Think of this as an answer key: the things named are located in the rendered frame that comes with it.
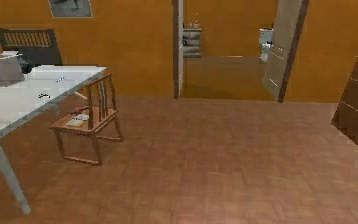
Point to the grey box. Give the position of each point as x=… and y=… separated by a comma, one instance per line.
x=3, y=70

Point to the brown chest of drawers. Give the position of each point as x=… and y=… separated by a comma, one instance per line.
x=355, y=100

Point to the red tool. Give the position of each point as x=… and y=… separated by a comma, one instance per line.
x=77, y=110

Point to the grey shelf unit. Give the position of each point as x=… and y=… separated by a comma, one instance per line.
x=191, y=41

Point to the white table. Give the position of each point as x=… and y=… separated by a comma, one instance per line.
x=27, y=93

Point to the black round object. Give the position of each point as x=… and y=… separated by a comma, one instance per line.
x=26, y=66

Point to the beige room door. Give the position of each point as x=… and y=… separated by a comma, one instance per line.
x=280, y=56

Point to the grey framed wall picture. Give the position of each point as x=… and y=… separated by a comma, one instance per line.
x=70, y=7

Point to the white paper sheet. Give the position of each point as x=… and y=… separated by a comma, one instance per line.
x=76, y=120

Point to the brown wooden chair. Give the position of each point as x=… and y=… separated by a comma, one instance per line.
x=98, y=115

